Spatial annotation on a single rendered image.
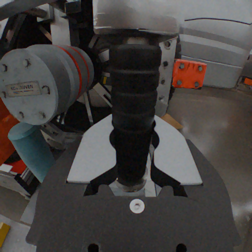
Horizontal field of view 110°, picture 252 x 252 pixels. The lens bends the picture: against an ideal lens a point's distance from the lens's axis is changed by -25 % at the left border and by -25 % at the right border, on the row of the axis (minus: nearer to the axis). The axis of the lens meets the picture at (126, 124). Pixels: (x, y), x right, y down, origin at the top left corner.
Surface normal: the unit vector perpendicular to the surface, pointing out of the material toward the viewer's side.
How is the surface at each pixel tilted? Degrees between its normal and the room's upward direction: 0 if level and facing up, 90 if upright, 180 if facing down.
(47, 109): 90
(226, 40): 90
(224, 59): 90
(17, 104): 90
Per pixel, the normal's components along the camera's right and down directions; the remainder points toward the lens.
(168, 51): -0.03, 0.54
